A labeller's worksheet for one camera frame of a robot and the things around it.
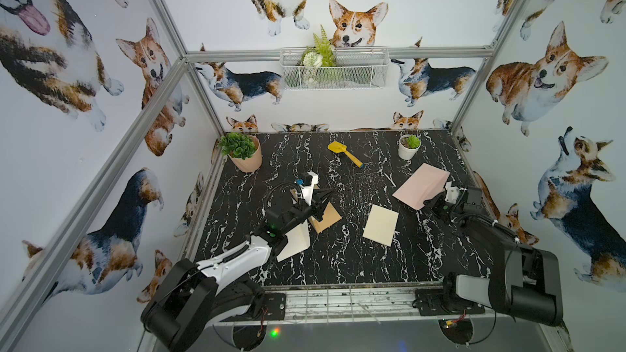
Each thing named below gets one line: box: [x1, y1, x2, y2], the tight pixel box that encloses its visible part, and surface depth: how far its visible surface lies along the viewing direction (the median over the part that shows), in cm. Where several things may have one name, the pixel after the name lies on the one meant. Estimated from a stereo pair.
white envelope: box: [276, 219, 312, 263], surface depth 88 cm
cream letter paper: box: [361, 203, 399, 247], surface depth 93 cm
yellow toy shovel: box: [327, 140, 365, 169], surface depth 116 cm
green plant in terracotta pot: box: [218, 132, 263, 173], surface depth 97 cm
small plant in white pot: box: [397, 134, 422, 160], surface depth 106 cm
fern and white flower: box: [299, 24, 338, 85], surface depth 84 cm
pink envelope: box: [392, 162, 451, 211], surface depth 102 cm
